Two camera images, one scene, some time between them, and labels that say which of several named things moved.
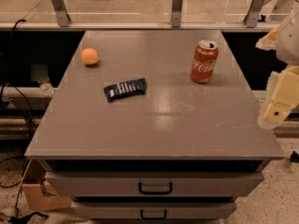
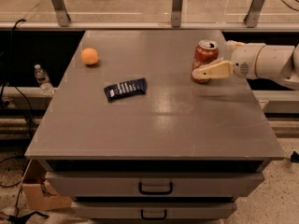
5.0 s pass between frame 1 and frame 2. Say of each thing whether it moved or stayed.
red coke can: stayed
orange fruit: stayed
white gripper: moved
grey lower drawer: stayed
